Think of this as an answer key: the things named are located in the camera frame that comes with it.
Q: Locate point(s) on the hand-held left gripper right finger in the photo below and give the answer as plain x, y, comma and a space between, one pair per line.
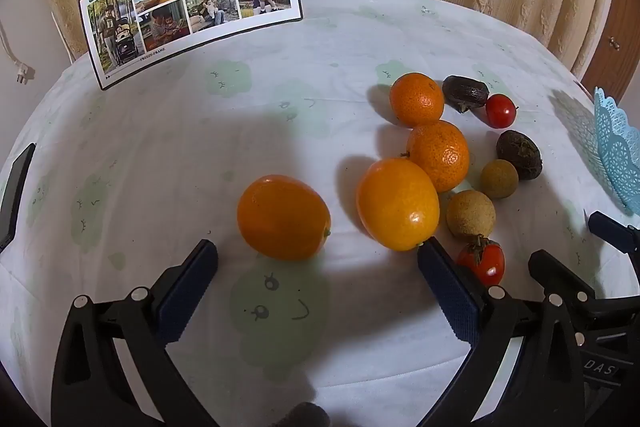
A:
450, 292

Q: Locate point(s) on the black flat device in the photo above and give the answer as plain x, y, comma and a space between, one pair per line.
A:
12, 197

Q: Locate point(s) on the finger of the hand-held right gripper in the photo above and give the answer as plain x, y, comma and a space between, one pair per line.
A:
615, 232
560, 277

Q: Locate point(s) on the light blue plastic basket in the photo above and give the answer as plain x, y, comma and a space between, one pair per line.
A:
617, 157

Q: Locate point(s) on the large tan longan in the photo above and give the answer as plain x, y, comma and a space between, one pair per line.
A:
470, 214

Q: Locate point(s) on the photo collage board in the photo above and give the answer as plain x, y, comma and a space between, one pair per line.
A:
210, 7

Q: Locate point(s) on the person's left hand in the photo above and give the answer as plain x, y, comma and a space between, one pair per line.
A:
305, 416

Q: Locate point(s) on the small red cherry tomato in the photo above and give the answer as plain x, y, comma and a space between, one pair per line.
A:
500, 110

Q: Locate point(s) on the brown wooden door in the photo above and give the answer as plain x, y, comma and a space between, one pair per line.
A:
620, 22

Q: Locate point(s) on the smooth orange kumquat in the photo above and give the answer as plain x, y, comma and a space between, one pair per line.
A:
283, 217
397, 204

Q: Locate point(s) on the small tan longan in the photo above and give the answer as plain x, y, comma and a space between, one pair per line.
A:
499, 178

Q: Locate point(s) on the red tomato with dry calyx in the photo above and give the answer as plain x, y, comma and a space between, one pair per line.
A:
485, 262

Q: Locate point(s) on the dimpled orange mandarin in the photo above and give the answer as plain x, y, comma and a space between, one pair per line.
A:
439, 154
416, 99

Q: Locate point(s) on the dark brown wrinkled fruit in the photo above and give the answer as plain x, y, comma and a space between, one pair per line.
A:
519, 154
465, 93

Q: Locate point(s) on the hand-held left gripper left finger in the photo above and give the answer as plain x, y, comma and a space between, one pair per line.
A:
187, 292

